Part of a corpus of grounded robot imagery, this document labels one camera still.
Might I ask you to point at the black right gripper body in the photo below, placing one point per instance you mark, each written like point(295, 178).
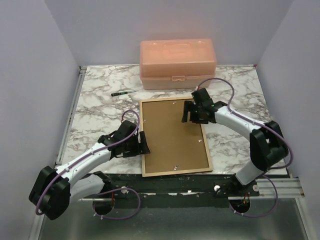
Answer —
point(196, 116)

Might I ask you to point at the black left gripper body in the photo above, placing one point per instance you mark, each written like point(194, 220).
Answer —
point(132, 146)

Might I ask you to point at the brown cardboard backing sheet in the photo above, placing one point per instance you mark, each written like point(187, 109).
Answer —
point(172, 137)

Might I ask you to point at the rectangular picture frame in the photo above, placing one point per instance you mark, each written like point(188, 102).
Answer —
point(207, 150)

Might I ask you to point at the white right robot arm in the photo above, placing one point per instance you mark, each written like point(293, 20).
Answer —
point(266, 143)

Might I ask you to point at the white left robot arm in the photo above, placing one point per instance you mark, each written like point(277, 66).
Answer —
point(55, 188)

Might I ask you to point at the orange translucent plastic toolbox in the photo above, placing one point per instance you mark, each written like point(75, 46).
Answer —
point(176, 64)

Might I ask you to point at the small green black screwdriver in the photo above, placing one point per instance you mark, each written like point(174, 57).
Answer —
point(115, 94)

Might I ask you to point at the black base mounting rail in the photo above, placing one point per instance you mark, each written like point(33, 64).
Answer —
point(171, 191)

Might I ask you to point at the aluminium extrusion frame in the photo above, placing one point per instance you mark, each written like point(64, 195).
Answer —
point(96, 111)

